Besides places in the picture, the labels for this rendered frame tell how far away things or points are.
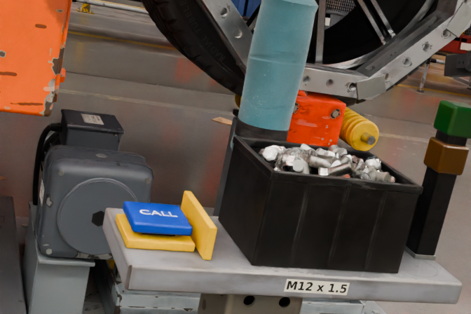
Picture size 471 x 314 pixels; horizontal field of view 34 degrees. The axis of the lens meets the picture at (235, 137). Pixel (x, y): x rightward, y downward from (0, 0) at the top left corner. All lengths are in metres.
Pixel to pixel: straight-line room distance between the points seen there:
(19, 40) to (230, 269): 0.42
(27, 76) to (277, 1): 0.38
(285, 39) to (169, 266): 0.45
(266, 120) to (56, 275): 0.48
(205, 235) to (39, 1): 0.39
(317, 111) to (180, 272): 0.58
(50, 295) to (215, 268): 0.60
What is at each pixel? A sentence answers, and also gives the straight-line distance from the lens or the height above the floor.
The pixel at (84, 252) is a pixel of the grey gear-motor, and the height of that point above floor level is 0.26.
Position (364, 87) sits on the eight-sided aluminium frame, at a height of 0.60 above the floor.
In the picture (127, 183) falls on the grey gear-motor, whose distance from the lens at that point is 1.32.
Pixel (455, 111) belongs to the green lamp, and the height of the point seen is 0.65.
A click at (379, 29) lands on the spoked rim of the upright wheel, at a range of 1.51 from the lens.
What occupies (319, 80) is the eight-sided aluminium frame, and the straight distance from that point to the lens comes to 1.36.
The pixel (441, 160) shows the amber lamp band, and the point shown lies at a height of 0.59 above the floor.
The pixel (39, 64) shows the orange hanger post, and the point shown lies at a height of 0.59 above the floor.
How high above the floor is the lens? 0.80
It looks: 14 degrees down
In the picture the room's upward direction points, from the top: 12 degrees clockwise
